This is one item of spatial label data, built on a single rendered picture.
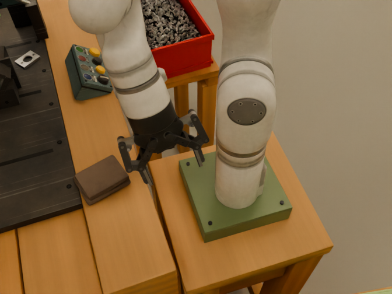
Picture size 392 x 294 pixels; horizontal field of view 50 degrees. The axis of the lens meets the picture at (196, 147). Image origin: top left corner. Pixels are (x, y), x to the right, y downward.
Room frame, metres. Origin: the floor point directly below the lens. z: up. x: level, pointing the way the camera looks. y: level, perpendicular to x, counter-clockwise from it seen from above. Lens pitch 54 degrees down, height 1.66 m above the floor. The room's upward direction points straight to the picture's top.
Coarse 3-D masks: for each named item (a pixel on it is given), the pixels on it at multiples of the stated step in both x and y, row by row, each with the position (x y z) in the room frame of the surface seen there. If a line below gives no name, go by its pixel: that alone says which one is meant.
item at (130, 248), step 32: (64, 0) 1.12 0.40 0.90; (64, 32) 0.96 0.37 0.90; (64, 64) 0.83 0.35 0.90; (64, 96) 0.71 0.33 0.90; (96, 128) 0.61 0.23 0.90; (96, 160) 0.52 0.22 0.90; (128, 192) 0.44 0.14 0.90; (96, 224) 0.37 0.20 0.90; (128, 224) 0.37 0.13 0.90; (160, 224) 0.37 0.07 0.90; (96, 256) 0.30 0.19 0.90; (128, 256) 0.30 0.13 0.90; (160, 256) 0.30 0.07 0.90; (128, 288) 0.24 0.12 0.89; (160, 288) 0.26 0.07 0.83
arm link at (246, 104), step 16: (240, 64) 0.48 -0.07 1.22; (256, 64) 0.48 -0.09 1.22; (224, 80) 0.46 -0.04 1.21; (240, 80) 0.44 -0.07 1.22; (256, 80) 0.44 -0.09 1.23; (272, 80) 0.46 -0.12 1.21; (224, 96) 0.43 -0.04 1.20; (240, 96) 0.42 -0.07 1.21; (256, 96) 0.42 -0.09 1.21; (272, 96) 0.43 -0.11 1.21; (224, 112) 0.42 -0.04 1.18; (240, 112) 0.42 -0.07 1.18; (256, 112) 0.41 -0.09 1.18; (272, 112) 0.42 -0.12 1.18; (224, 128) 0.42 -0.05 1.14; (240, 128) 0.42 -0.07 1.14; (256, 128) 0.41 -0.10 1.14; (224, 144) 0.42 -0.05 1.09; (240, 144) 0.41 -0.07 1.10; (256, 144) 0.41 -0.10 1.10
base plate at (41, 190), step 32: (0, 32) 0.96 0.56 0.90; (32, 32) 0.96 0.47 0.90; (32, 64) 0.83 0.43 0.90; (32, 96) 0.71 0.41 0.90; (0, 128) 0.61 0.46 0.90; (32, 128) 0.61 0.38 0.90; (64, 128) 0.61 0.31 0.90; (0, 160) 0.52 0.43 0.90; (32, 160) 0.52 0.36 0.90; (64, 160) 0.52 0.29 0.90; (0, 192) 0.44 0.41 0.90; (32, 192) 0.44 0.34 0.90; (64, 192) 0.44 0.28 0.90; (0, 224) 0.37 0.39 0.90
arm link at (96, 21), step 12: (72, 0) 0.44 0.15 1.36; (84, 0) 0.44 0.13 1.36; (96, 0) 0.44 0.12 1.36; (108, 0) 0.44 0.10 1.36; (120, 0) 0.44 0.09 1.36; (72, 12) 0.44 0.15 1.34; (84, 12) 0.43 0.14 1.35; (96, 12) 0.43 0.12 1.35; (108, 12) 0.43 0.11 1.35; (120, 12) 0.44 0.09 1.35; (84, 24) 0.43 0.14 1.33; (96, 24) 0.43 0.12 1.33; (108, 24) 0.43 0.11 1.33
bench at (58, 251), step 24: (72, 216) 0.39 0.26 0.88; (0, 240) 0.34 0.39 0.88; (24, 240) 0.34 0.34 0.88; (48, 240) 0.34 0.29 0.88; (72, 240) 0.34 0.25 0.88; (0, 264) 0.29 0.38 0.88; (24, 264) 0.29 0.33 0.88; (48, 264) 0.29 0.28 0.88; (72, 264) 0.29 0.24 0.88; (0, 288) 0.25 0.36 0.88; (24, 288) 0.25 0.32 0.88; (48, 288) 0.25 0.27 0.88; (72, 288) 0.25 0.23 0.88; (96, 288) 0.25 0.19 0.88
